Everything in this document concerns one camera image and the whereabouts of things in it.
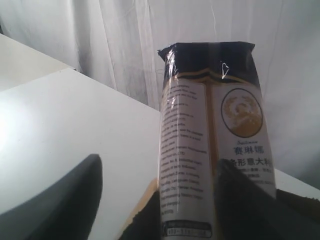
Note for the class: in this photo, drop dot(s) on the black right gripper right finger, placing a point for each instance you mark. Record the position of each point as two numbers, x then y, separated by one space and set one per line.
245 212

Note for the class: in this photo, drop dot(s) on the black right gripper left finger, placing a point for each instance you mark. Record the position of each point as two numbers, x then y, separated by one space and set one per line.
64 211

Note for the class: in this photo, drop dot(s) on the dark blue noodle package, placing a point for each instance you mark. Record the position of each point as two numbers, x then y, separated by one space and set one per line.
211 110

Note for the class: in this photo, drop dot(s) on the brown paper shopping bag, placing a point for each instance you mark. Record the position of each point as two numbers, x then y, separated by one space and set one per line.
144 223

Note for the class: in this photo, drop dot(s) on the white curtain backdrop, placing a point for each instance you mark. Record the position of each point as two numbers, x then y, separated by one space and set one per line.
115 42

